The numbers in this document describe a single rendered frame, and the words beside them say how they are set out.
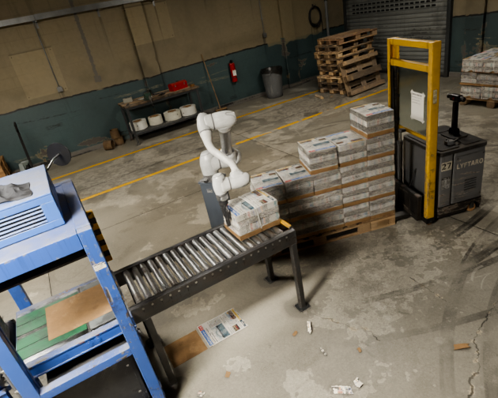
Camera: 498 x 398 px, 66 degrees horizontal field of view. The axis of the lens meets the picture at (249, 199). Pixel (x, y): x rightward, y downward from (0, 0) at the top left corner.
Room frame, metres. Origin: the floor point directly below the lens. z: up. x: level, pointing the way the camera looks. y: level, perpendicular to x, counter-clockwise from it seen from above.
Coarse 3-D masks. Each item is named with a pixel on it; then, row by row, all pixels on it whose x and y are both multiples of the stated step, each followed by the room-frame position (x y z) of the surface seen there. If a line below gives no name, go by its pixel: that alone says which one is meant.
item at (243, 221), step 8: (232, 200) 2.82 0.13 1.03; (232, 208) 2.67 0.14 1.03; (240, 208) 2.65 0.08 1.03; (248, 208) 2.63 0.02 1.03; (232, 216) 2.60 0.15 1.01; (240, 216) 2.55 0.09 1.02; (248, 216) 2.58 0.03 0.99; (232, 224) 2.64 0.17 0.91; (240, 224) 2.55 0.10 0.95; (248, 224) 2.57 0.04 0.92; (240, 232) 2.55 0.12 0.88; (248, 232) 2.57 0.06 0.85
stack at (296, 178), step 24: (288, 168) 3.69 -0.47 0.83; (360, 168) 3.47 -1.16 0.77; (288, 192) 3.38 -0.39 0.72; (336, 192) 3.42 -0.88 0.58; (360, 192) 3.46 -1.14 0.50; (288, 216) 3.37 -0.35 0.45; (312, 216) 3.40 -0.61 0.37; (336, 216) 3.42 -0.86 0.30; (360, 216) 3.46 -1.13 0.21; (336, 240) 3.42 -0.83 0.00
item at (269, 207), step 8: (256, 192) 2.88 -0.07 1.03; (264, 192) 2.85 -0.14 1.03; (256, 200) 2.74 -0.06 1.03; (264, 200) 2.71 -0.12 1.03; (272, 200) 2.69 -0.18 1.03; (264, 208) 2.64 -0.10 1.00; (272, 208) 2.67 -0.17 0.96; (264, 216) 2.63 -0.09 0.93; (272, 216) 2.67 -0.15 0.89; (264, 224) 2.63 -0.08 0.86
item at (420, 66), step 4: (392, 60) 4.01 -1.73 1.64; (396, 60) 3.93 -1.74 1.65; (400, 60) 3.88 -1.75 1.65; (404, 60) 3.84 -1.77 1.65; (408, 60) 3.81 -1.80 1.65; (392, 64) 4.01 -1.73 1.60; (396, 64) 3.93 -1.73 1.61; (400, 64) 3.86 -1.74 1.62; (404, 64) 3.79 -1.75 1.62; (408, 64) 3.72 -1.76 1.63; (412, 64) 3.66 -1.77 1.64; (416, 64) 3.59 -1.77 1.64; (420, 64) 3.54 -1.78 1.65; (424, 64) 3.50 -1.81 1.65; (408, 68) 3.72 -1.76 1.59; (412, 68) 3.66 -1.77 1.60; (416, 68) 3.59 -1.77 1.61; (420, 68) 3.53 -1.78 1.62; (424, 68) 3.46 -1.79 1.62
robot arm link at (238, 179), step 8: (208, 136) 2.94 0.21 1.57; (208, 144) 2.90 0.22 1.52; (216, 152) 2.84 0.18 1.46; (224, 160) 2.79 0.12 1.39; (232, 160) 2.79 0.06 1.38; (232, 168) 2.73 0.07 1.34; (232, 176) 2.65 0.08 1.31; (240, 176) 2.65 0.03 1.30; (248, 176) 2.66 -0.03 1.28; (232, 184) 2.62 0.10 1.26; (240, 184) 2.62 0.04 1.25
